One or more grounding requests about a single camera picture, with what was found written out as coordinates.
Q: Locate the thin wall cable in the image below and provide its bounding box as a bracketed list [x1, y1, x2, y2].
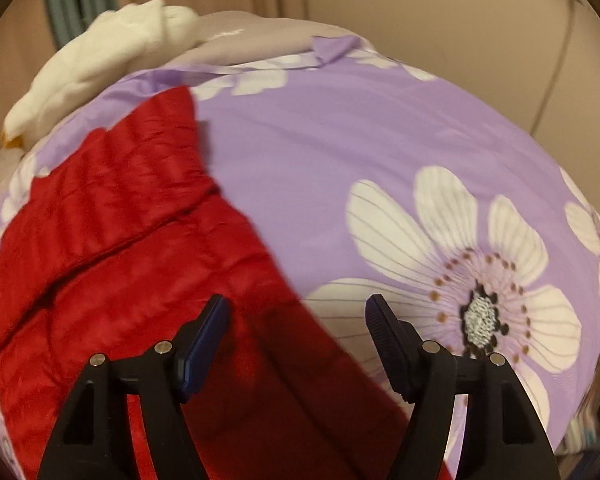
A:
[530, 0, 588, 136]

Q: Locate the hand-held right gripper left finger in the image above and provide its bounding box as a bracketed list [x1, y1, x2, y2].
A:
[36, 294, 231, 480]

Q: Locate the grey blanket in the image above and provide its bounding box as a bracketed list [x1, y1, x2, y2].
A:
[167, 12, 348, 67]

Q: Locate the white fluffy blanket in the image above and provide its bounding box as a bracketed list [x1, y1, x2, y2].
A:
[4, 0, 201, 137]

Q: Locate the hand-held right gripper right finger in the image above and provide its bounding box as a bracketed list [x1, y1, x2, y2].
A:
[365, 294, 562, 480]

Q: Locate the purple floral bed sheet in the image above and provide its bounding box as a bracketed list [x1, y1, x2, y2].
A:
[0, 35, 600, 480]

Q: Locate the red quilted jacket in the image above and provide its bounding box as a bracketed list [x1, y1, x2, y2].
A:
[0, 85, 462, 480]

